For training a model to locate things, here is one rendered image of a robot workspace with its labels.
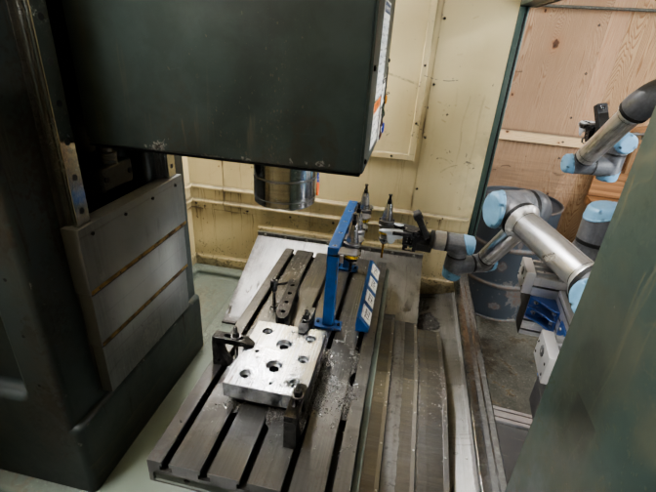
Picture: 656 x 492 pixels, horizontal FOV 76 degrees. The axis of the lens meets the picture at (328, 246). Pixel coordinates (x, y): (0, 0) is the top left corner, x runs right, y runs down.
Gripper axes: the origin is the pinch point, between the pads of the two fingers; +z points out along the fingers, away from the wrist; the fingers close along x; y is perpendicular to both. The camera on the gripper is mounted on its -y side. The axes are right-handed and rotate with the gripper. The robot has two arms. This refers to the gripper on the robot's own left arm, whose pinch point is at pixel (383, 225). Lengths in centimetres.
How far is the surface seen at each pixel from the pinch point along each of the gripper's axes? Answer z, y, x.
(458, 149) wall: -27, -24, 46
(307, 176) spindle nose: 18, -34, -59
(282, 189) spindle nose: 23, -31, -62
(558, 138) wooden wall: -115, -13, 194
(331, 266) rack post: 14.3, 5.2, -30.3
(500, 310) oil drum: -93, 106, 131
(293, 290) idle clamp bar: 29.6, 24.4, -19.3
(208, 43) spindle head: 39, -60, -67
